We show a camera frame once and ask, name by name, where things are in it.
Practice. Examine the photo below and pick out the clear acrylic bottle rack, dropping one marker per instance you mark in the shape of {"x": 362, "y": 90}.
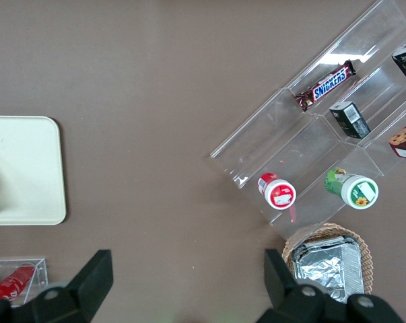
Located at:
{"x": 39, "y": 269}

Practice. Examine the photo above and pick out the clear acrylic stepped display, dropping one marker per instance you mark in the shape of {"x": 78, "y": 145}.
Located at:
{"x": 290, "y": 151}

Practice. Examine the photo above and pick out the cream plastic serving tray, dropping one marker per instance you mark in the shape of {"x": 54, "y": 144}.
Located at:
{"x": 27, "y": 168}

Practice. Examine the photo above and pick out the red white-lidded cup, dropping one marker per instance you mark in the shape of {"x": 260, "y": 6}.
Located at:
{"x": 280, "y": 193}

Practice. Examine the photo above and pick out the Snickers chocolate bar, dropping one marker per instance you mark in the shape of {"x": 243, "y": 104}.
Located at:
{"x": 327, "y": 85}

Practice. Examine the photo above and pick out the light tan wicker basket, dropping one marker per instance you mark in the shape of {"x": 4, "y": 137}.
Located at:
{"x": 366, "y": 255}

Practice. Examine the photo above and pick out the aluminium foil container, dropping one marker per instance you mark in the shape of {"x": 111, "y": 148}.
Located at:
{"x": 330, "y": 269}

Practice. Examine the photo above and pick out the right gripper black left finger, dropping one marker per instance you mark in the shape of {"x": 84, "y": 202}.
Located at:
{"x": 78, "y": 292}

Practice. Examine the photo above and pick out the green white-lidded cup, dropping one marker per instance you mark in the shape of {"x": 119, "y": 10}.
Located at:
{"x": 354, "y": 190}

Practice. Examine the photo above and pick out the red cola bottle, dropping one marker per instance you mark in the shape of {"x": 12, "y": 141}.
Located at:
{"x": 10, "y": 284}

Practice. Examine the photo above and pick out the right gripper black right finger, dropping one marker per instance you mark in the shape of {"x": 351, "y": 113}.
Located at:
{"x": 290, "y": 299}

